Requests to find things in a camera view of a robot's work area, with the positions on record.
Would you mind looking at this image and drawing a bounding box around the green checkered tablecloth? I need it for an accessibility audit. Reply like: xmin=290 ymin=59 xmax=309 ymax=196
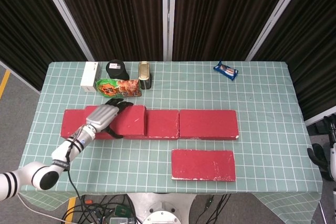
xmin=18 ymin=61 xmax=325 ymax=219

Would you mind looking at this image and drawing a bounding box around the white floor cable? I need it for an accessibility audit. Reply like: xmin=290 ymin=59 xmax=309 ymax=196
xmin=15 ymin=192 xmax=67 ymax=224

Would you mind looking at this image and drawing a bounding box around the gold-lidded dark tin can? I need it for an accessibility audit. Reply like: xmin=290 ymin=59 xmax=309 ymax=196
xmin=138 ymin=61 xmax=152 ymax=90

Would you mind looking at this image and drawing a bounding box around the red foam brick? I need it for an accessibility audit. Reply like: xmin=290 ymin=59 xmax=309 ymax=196
xmin=83 ymin=104 xmax=146 ymax=141
xmin=178 ymin=110 xmax=240 ymax=141
xmin=122 ymin=109 xmax=181 ymax=140
xmin=60 ymin=109 xmax=89 ymax=140
xmin=171 ymin=148 xmax=237 ymax=182

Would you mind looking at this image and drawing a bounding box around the white cardboard box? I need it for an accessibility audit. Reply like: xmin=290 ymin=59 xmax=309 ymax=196
xmin=80 ymin=61 xmax=102 ymax=93

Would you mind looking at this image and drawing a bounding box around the green circuit board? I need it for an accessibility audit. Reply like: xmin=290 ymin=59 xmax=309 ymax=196
xmin=114 ymin=206 xmax=130 ymax=217

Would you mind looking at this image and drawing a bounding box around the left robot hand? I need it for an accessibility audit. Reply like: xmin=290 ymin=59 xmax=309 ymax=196
xmin=86 ymin=98 xmax=134 ymax=140

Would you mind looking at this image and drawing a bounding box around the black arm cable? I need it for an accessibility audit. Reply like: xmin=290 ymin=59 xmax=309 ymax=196
xmin=65 ymin=132 xmax=89 ymax=224

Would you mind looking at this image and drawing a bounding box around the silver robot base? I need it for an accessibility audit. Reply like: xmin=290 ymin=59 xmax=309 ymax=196
xmin=127 ymin=192 xmax=201 ymax=224

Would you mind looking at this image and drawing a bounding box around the black cylindrical canister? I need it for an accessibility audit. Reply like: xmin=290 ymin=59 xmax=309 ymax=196
xmin=106 ymin=59 xmax=130 ymax=81

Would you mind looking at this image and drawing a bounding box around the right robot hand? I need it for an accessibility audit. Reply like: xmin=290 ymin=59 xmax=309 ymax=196
xmin=307 ymin=113 xmax=336 ymax=182

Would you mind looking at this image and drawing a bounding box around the green orange snack bag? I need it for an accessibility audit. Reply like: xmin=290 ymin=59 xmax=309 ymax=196
xmin=94 ymin=78 xmax=143 ymax=99

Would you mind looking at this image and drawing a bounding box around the white partition bottom rail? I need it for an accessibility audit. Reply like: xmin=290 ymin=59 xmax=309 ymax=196
xmin=304 ymin=113 xmax=329 ymax=127
xmin=0 ymin=60 xmax=41 ymax=95

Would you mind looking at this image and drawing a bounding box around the black floor cable bundle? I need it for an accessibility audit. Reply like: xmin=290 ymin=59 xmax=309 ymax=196
xmin=196 ymin=194 xmax=232 ymax=224
xmin=61 ymin=194 xmax=138 ymax=224

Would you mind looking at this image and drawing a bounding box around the dark brown partition panel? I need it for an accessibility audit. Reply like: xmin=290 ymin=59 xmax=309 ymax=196
xmin=49 ymin=0 xmax=165 ymax=62
xmin=251 ymin=0 xmax=336 ymax=121
xmin=0 ymin=0 xmax=89 ymax=91
xmin=172 ymin=0 xmax=298 ymax=62

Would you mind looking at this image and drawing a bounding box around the blue cookie packet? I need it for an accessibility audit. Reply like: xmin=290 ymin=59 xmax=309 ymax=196
xmin=213 ymin=60 xmax=239 ymax=81

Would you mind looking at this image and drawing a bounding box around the white partition post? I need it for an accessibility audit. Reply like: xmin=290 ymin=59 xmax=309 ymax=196
xmin=161 ymin=0 xmax=177 ymax=62
xmin=245 ymin=0 xmax=311 ymax=62
xmin=36 ymin=0 xmax=96 ymax=62

